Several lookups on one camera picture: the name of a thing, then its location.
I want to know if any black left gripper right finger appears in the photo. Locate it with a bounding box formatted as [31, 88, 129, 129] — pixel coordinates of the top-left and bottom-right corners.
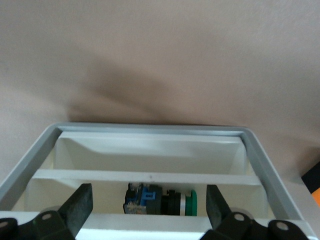
[199, 184, 255, 240]

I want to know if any brown table cover sheet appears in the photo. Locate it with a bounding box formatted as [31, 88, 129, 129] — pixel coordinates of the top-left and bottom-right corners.
[0, 0, 320, 191]

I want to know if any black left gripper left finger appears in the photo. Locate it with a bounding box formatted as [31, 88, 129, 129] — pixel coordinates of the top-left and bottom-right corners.
[34, 183, 94, 240]

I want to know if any white drawer cabinet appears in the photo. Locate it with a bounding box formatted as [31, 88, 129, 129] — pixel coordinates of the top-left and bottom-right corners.
[0, 121, 316, 240]

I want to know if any green push button switch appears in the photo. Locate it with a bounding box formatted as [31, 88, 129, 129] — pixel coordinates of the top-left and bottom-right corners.
[122, 182, 199, 216]

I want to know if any orange button enclosure box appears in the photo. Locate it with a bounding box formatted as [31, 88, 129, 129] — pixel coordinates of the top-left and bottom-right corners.
[301, 171, 320, 210]

